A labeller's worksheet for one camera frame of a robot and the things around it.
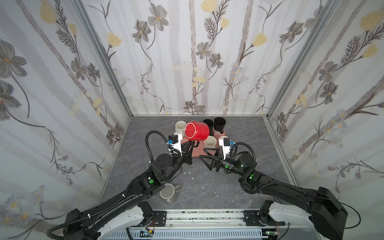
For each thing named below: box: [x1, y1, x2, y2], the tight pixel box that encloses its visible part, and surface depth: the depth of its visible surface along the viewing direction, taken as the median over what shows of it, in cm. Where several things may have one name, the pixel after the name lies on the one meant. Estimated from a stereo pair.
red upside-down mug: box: [184, 121, 210, 142], surface depth 64 cm
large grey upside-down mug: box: [159, 183, 182, 205], surface depth 74 cm
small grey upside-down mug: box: [218, 135, 229, 144], surface depth 63 cm
